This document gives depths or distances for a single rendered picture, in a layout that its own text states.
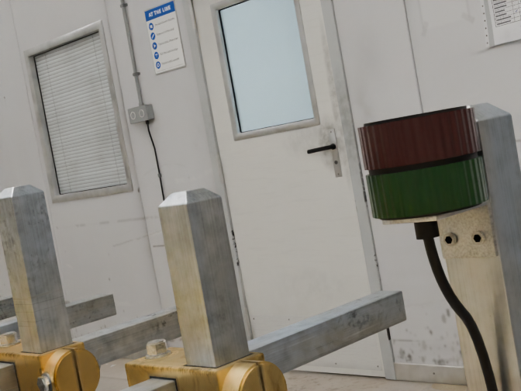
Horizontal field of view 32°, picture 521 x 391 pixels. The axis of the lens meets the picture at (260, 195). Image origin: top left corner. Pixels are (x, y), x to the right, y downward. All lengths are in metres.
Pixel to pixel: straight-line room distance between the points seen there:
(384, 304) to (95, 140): 4.71
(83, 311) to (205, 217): 0.60
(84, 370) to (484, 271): 0.47
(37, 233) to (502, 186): 0.50
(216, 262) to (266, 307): 3.91
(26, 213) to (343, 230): 3.30
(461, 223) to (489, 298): 0.04
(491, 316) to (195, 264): 0.24
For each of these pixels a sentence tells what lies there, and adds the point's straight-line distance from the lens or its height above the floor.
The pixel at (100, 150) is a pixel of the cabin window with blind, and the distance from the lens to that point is 5.49.
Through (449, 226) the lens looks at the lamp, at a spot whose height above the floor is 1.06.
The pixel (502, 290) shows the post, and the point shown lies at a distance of 0.50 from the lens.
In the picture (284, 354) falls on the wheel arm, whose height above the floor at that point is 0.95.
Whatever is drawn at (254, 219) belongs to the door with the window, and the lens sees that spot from 4.50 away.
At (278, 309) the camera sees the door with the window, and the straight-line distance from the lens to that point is 4.51.
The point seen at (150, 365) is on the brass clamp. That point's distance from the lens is 0.72.
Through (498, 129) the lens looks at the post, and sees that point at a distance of 0.50.
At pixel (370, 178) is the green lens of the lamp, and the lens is 0.46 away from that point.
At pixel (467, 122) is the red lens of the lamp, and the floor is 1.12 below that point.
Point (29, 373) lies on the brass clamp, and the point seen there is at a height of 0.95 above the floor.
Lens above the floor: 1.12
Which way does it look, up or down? 3 degrees down
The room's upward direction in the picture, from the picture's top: 10 degrees counter-clockwise
